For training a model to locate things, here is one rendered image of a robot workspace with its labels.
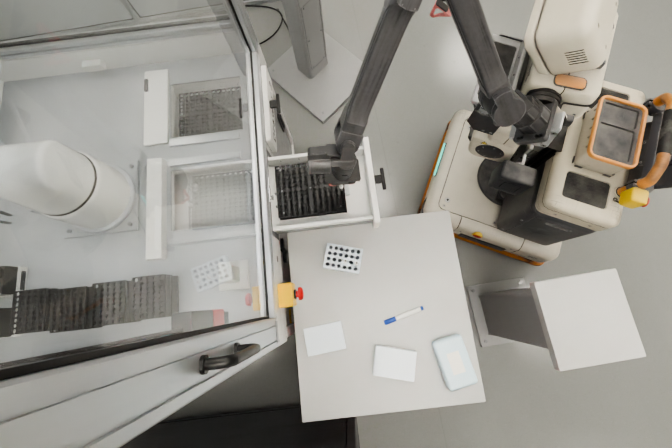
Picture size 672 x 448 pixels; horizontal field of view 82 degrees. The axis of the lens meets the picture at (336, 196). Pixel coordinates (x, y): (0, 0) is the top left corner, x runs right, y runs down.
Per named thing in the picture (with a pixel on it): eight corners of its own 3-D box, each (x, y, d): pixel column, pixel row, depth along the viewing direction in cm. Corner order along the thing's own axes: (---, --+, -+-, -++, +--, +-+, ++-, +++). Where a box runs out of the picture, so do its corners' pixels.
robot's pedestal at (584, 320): (522, 277, 204) (618, 264, 131) (539, 336, 196) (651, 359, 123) (466, 286, 204) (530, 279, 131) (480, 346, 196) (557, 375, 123)
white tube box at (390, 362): (414, 350, 126) (416, 352, 121) (411, 378, 124) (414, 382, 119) (375, 343, 127) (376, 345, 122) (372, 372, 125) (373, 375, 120)
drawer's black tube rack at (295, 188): (341, 165, 136) (340, 158, 129) (347, 214, 131) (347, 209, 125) (278, 172, 136) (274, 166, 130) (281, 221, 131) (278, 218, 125)
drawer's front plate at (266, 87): (271, 81, 147) (265, 64, 137) (277, 152, 140) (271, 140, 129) (267, 81, 147) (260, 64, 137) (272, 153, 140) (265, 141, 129)
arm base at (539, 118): (547, 141, 96) (558, 99, 98) (530, 124, 92) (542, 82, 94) (515, 145, 103) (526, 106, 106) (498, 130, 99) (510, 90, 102)
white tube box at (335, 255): (362, 250, 135) (363, 249, 132) (359, 274, 133) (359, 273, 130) (327, 244, 136) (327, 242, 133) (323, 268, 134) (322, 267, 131)
